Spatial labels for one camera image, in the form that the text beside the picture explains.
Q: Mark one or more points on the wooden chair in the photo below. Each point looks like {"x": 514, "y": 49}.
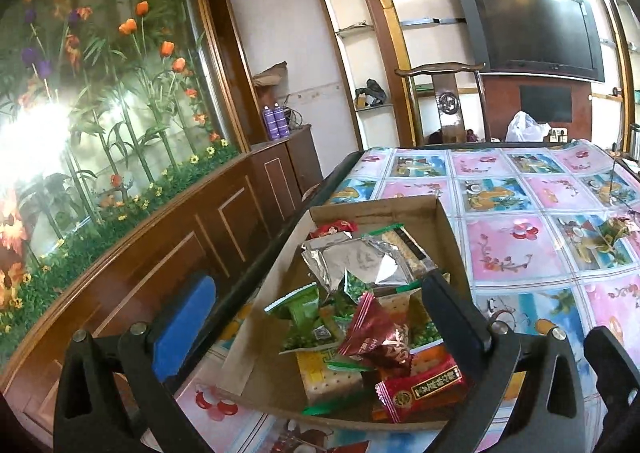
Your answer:
{"x": 447, "y": 103}

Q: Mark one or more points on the purple frame eyeglasses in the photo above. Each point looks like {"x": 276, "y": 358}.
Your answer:
{"x": 617, "y": 193}

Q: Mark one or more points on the red packet gold label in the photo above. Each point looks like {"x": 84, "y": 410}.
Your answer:
{"x": 425, "y": 388}

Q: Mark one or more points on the yellow snack packet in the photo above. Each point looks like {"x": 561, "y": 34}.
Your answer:
{"x": 330, "y": 383}

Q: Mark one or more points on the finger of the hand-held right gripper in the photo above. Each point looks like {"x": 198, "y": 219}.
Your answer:
{"x": 615, "y": 373}

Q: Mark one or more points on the white power strip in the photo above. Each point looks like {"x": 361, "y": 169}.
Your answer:
{"x": 560, "y": 134}

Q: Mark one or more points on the wooden cabinet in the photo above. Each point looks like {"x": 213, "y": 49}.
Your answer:
{"x": 175, "y": 243}

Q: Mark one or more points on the flower wall mural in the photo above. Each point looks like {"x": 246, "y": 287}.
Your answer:
{"x": 100, "y": 108}

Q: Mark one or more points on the silver foil packet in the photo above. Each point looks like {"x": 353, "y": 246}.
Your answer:
{"x": 345, "y": 258}

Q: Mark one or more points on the black wall panel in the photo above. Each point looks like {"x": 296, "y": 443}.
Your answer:
{"x": 545, "y": 104}

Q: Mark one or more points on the steel thermos jug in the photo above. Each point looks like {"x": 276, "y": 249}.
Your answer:
{"x": 635, "y": 140}

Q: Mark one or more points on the red white candy packet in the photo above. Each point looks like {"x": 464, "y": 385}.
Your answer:
{"x": 332, "y": 229}

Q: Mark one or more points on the dark bag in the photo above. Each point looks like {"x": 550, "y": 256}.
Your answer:
{"x": 371, "y": 94}

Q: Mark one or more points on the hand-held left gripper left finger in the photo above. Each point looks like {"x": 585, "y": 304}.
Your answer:
{"x": 185, "y": 328}

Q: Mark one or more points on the small pale cracker packet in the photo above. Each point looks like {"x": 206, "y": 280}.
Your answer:
{"x": 395, "y": 308}

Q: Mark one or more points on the fruit print tablecloth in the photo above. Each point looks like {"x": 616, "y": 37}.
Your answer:
{"x": 525, "y": 243}

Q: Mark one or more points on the dark red triangular packet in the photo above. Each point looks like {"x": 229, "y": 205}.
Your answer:
{"x": 375, "y": 338}

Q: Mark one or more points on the wall shelf unit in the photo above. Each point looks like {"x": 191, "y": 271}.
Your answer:
{"x": 350, "y": 33}

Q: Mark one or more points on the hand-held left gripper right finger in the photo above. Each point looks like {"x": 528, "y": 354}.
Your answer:
{"x": 450, "y": 313}

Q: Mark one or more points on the cardboard box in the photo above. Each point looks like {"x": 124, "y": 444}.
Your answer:
{"x": 280, "y": 333}

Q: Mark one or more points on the black-rimmed table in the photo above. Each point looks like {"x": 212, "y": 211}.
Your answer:
{"x": 330, "y": 178}

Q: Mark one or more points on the flat screen television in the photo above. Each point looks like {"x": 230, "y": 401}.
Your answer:
{"x": 535, "y": 28}

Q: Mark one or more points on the green-edged cracker packet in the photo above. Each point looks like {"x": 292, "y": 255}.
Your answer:
{"x": 405, "y": 245}

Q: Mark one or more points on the orange snack packet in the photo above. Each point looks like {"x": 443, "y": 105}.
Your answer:
{"x": 430, "y": 349}

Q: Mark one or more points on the white plastic bag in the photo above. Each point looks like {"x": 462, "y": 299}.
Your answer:
{"x": 525, "y": 128}

